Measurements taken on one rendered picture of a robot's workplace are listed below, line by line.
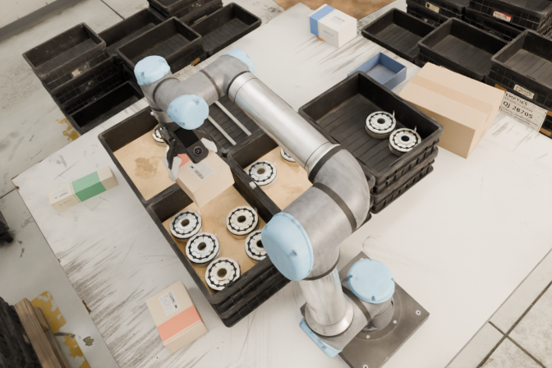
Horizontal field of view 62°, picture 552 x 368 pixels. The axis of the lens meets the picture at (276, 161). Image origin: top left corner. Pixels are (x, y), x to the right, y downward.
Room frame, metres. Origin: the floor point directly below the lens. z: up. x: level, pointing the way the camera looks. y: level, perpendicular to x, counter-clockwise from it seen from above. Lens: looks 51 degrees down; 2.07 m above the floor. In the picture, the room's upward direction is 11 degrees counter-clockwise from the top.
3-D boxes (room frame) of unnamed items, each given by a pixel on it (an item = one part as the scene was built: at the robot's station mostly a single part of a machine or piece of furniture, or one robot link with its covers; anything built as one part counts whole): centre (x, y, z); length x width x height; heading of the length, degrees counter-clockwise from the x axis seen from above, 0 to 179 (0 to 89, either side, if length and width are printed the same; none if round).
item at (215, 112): (1.23, 0.12, 0.87); 0.40 x 0.30 x 0.11; 28
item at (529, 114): (1.34, -1.16, 0.41); 0.31 x 0.02 x 0.16; 31
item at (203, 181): (0.81, 0.22, 1.09); 0.16 x 0.12 x 0.07; 31
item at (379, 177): (1.02, -0.33, 0.92); 0.40 x 0.30 x 0.02; 28
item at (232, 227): (0.77, 0.14, 0.86); 0.10 x 0.10 x 0.01
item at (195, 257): (0.71, 0.27, 0.86); 0.10 x 0.10 x 0.01
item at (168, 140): (0.84, 0.23, 1.24); 0.09 x 0.08 x 0.12; 31
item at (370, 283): (0.46, -0.17, 0.91); 0.13 x 0.12 x 0.14; 122
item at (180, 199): (0.74, 0.20, 0.87); 0.40 x 0.30 x 0.11; 28
